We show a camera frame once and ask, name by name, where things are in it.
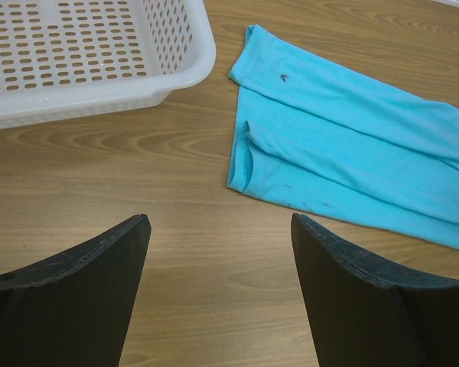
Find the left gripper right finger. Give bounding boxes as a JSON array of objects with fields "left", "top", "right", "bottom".
[{"left": 291, "top": 214, "right": 459, "bottom": 366}]

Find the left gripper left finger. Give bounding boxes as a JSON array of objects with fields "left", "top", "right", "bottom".
[{"left": 0, "top": 214, "right": 151, "bottom": 366}]

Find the turquoise t shirt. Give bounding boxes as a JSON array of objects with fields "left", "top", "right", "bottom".
[{"left": 227, "top": 25, "right": 459, "bottom": 250}]

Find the white plastic perforated basket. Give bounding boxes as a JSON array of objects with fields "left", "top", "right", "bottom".
[{"left": 0, "top": 0, "right": 216, "bottom": 129}]

